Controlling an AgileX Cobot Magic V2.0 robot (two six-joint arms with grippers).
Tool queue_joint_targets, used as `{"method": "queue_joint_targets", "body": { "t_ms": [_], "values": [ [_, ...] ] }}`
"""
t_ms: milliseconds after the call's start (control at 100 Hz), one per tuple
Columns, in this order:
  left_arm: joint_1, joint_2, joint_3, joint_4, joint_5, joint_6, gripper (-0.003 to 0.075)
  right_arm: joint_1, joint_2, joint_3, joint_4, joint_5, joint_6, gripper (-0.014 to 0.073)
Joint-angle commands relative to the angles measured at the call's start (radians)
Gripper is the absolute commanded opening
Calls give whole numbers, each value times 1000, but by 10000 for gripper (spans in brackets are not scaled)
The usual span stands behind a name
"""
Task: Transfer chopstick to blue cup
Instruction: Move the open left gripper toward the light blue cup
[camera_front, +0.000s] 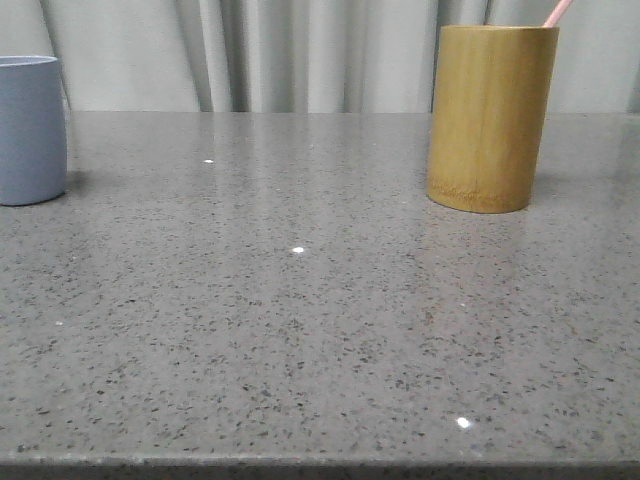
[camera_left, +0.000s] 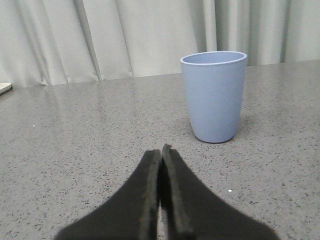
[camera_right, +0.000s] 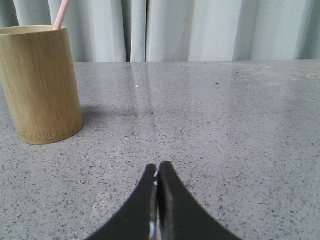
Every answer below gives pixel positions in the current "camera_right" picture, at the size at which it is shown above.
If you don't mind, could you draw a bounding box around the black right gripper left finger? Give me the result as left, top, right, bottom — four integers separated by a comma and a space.
87, 164, 158, 240

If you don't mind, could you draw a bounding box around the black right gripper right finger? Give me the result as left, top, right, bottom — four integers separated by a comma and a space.
158, 161, 239, 240

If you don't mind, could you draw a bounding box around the pink chopstick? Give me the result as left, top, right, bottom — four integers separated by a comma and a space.
53, 0, 71, 31

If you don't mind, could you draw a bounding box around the bamboo wooden cup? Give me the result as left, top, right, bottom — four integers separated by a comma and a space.
0, 25, 83, 145

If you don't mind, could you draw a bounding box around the grey-white curtain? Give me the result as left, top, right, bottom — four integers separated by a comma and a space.
0, 0, 320, 63

